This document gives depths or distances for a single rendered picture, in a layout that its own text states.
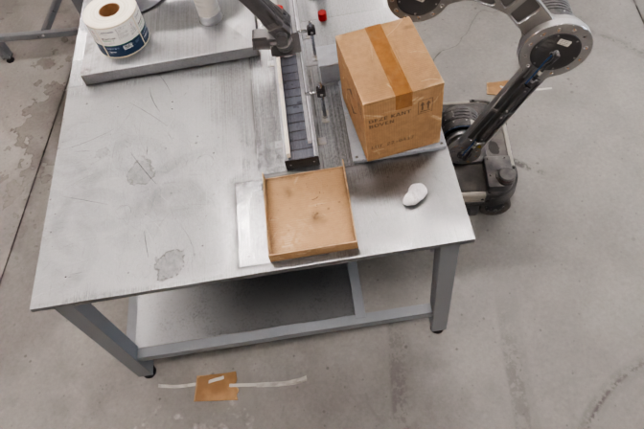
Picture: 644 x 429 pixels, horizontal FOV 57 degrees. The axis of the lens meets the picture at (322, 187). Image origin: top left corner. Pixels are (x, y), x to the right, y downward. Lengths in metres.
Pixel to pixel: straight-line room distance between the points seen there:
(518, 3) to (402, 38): 0.42
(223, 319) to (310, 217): 0.75
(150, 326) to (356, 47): 1.35
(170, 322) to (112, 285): 0.62
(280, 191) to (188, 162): 0.35
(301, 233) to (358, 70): 0.51
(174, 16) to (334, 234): 1.17
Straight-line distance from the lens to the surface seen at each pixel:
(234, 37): 2.33
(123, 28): 2.34
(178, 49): 2.35
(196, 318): 2.43
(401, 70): 1.76
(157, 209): 1.97
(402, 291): 2.59
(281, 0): 2.23
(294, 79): 2.11
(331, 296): 2.35
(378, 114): 1.72
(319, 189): 1.86
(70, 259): 1.99
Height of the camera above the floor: 2.37
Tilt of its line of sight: 55 degrees down
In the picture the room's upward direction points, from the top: 12 degrees counter-clockwise
